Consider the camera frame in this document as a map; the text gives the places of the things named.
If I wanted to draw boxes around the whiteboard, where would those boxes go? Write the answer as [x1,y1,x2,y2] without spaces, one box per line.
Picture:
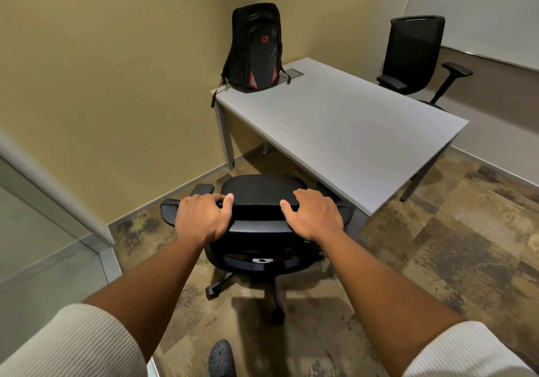
[403,0,539,72]

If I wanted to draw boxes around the person's right forearm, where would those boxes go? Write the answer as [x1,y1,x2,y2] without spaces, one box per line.
[317,230,466,376]

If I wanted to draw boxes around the white desk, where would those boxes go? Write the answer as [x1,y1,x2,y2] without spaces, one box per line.
[210,57,470,240]

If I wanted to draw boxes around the black backpack with red accents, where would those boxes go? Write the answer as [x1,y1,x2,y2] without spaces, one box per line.
[211,3,292,108]

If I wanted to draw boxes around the person's left forearm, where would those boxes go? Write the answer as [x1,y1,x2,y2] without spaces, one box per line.
[83,234,207,362]

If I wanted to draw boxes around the person's left hand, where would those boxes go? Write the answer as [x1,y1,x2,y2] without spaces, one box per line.
[174,193,235,247]

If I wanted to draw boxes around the person's right hand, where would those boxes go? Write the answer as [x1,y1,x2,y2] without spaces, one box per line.
[280,188,344,243]

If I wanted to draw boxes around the black perforated clog shoe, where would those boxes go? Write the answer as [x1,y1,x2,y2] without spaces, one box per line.
[208,339,237,377]

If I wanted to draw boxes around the black mesh office chair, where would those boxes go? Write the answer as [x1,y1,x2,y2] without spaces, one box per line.
[376,15,474,110]

